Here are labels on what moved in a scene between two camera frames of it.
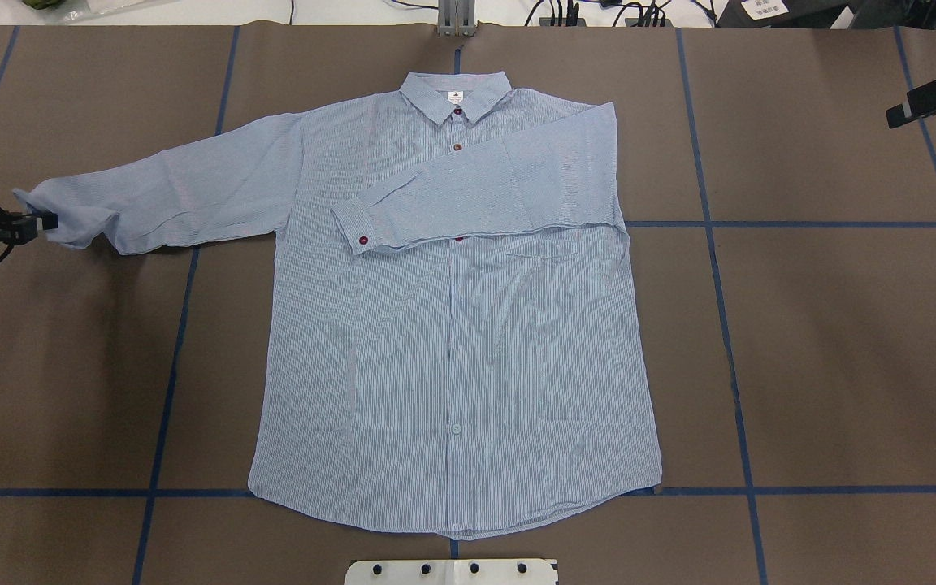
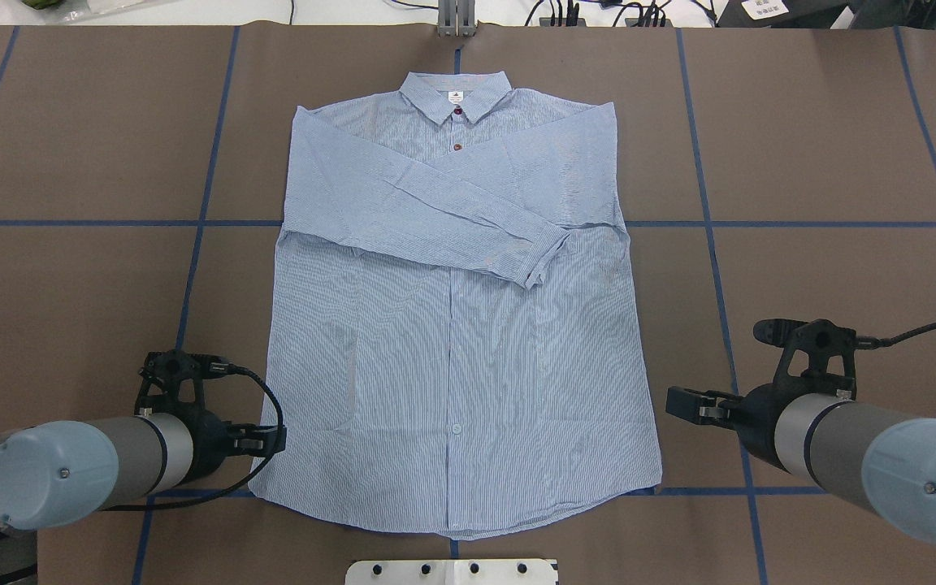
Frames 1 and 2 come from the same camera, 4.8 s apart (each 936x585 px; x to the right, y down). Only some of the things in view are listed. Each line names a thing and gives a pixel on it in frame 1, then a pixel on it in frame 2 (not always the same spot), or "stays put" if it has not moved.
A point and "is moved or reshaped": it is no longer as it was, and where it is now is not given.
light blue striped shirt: [457, 347] is moved or reshaped
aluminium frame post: [456, 18] stays put
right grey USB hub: [630, 22] stays put
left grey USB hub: [547, 21] stays put
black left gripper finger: [46, 222] to [250, 440]
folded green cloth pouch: [41, 4] stays put
